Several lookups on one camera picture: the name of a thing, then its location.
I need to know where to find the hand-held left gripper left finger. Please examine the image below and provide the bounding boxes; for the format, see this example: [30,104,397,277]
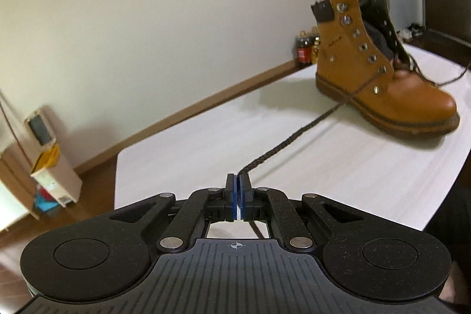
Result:
[107,173,238,253]

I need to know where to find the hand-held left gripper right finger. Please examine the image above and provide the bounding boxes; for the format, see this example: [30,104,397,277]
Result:
[239,173,365,253]

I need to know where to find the dark brown shoelace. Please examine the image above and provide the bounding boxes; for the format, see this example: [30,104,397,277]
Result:
[237,53,471,239]

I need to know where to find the brown leather boot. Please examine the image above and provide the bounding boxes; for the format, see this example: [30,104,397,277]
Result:
[311,0,460,138]

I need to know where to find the row of assorted shoes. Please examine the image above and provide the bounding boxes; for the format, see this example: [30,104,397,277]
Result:
[398,23,424,39]

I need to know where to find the group of cooking oil bottles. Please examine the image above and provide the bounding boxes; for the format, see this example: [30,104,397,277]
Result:
[294,26,321,65]

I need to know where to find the white pedal trash bin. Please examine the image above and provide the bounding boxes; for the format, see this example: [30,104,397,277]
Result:
[24,107,82,208]

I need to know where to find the blue plastic dustpan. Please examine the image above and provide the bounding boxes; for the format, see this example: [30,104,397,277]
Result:
[32,196,62,220]

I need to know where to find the person's dark pants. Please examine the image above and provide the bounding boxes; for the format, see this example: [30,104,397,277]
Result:
[423,185,471,263]

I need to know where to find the beige cloth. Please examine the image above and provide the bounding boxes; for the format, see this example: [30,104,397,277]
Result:
[439,260,467,304]

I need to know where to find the wooden broom handle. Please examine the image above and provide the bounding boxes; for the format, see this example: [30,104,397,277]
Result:
[0,89,35,171]

